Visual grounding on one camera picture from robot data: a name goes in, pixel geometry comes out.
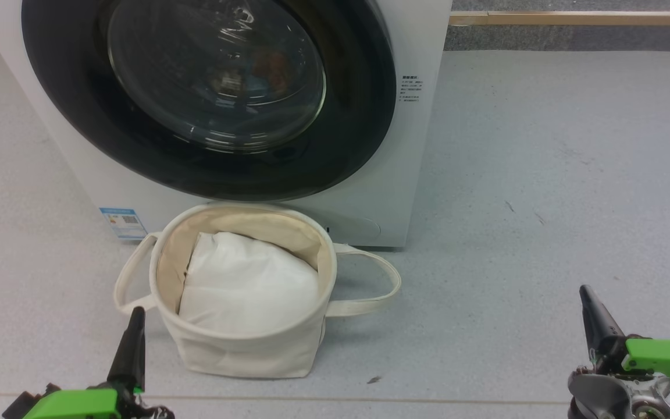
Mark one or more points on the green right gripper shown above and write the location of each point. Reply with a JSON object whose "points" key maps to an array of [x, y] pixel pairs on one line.
{"points": [[666, 358]]}

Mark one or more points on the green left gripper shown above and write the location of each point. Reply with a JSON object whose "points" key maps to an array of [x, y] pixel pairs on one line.
{"points": [[73, 406]]}

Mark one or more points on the glass washing machine door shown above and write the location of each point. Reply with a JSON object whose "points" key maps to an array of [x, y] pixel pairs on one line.
{"points": [[67, 116]]}

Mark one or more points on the blue bear print garment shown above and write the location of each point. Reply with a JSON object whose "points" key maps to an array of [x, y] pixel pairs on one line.
{"points": [[270, 65]]}

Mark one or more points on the white front-load washing machine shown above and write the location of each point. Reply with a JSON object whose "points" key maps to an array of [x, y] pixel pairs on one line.
{"points": [[370, 174]]}

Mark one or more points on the cream canvas laundry basket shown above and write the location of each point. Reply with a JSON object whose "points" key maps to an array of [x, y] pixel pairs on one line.
{"points": [[242, 355]]}

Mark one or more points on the blue energy label sticker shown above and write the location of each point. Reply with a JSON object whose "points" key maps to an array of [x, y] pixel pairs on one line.
{"points": [[123, 223]]}

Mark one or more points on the white padding bag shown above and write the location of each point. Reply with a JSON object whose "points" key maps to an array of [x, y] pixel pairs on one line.
{"points": [[248, 285]]}

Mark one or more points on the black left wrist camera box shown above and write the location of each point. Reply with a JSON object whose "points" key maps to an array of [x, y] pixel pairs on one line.
{"points": [[21, 404]]}

